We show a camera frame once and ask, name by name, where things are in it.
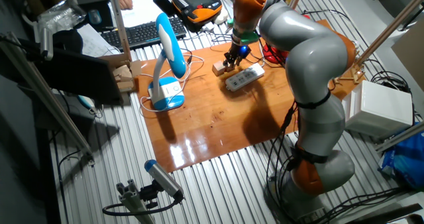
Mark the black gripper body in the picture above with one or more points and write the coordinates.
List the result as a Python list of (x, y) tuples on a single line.
[(234, 51)]

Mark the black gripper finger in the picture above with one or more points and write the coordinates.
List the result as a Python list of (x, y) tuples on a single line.
[(236, 63), (227, 61)]

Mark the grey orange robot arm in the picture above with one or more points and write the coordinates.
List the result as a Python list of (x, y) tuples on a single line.
[(314, 58)]

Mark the white power strip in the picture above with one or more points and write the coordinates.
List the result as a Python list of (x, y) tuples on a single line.
[(245, 77)]

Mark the blue white desk lamp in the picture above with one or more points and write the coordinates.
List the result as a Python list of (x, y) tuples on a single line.
[(170, 51)]

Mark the bare person hand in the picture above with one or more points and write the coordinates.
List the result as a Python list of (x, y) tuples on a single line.
[(125, 0)]

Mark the light wooden block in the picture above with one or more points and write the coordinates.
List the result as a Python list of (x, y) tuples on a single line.
[(218, 69)]

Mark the white rounded object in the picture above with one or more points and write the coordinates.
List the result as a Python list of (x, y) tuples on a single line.
[(221, 17)]

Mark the orange black teach pendant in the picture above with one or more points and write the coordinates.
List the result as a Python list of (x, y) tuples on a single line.
[(198, 5)]

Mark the brown wooden board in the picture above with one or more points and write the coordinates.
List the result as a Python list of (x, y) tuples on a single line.
[(212, 124)]

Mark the black smartphone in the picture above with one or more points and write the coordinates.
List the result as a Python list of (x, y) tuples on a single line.
[(164, 5)]

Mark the black keyboard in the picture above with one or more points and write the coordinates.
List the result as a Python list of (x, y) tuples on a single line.
[(145, 33)]

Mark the white paper sheets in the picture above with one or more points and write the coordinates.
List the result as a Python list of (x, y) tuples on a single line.
[(142, 8)]

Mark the wooden peg rack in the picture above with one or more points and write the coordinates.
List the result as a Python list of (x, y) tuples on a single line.
[(351, 71)]

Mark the printed paper sheet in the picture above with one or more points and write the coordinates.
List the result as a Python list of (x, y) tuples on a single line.
[(94, 41)]

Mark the dark computer mouse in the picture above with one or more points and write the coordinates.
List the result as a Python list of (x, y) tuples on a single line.
[(94, 17)]

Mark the white plastic box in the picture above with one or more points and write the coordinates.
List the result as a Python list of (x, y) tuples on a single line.
[(377, 109)]

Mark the black flat monitor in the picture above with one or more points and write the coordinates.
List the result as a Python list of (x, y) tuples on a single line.
[(76, 75)]

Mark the clear plastic bag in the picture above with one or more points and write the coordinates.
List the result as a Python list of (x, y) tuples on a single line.
[(61, 15)]

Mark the silver metal cylinder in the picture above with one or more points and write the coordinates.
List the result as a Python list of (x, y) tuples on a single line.
[(46, 43)]

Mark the blue plastic bag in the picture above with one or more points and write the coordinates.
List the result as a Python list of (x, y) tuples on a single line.
[(404, 161)]

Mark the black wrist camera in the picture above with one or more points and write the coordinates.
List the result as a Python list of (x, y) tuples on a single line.
[(245, 51)]

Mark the grey camera blue end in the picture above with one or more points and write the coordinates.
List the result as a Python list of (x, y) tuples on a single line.
[(164, 179)]

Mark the aluminium camera mount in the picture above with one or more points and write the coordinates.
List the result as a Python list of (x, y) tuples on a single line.
[(132, 201)]

